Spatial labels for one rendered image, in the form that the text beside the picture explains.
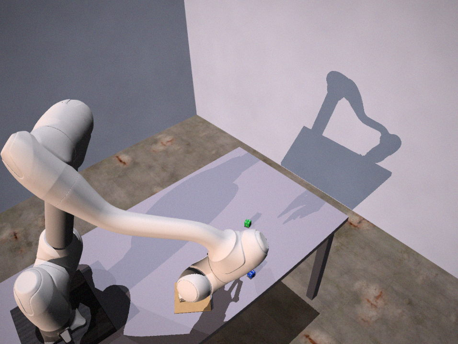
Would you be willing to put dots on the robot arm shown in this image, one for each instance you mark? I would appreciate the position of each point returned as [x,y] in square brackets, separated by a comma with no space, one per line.
[46,162]

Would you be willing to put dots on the tan flat mat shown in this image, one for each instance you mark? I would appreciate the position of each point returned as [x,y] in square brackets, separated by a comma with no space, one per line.
[186,307]

